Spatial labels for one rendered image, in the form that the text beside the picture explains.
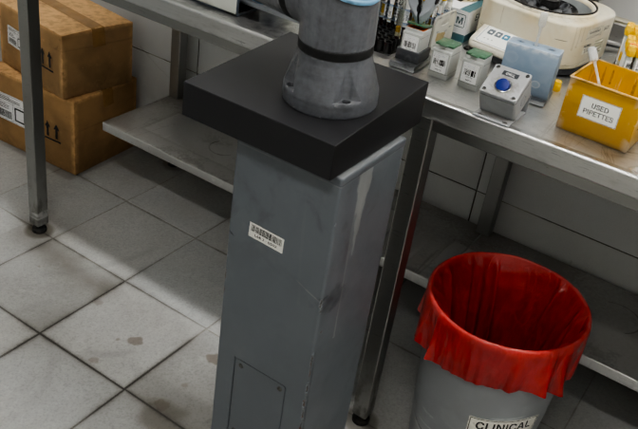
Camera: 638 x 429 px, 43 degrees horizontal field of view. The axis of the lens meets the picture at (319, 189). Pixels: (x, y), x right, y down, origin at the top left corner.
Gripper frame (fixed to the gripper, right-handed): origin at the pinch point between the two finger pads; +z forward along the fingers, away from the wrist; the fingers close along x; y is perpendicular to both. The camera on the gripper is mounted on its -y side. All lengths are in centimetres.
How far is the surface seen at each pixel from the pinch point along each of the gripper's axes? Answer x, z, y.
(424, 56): -2.4, 7.5, 1.3
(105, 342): 56, 97, -26
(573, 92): -33.4, 2.5, -5.1
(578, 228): -34, 60, 55
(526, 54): -21.7, 1.2, 2.4
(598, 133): -39.7, 7.9, -5.5
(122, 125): 101, 70, 26
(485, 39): -8.7, 5.8, 17.0
